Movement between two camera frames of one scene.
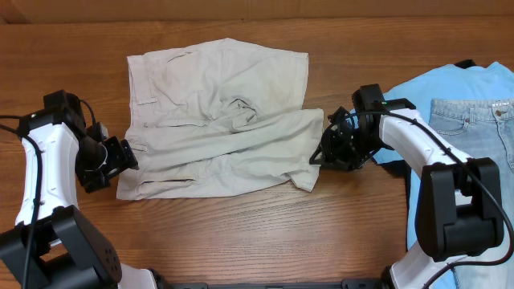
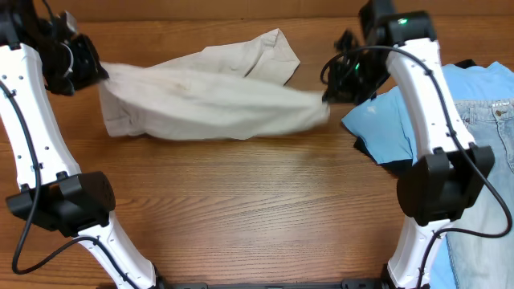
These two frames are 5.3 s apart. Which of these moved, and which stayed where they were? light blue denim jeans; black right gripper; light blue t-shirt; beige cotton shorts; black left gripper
Moved: black right gripper; black left gripper; beige cotton shorts
Stayed: light blue t-shirt; light blue denim jeans
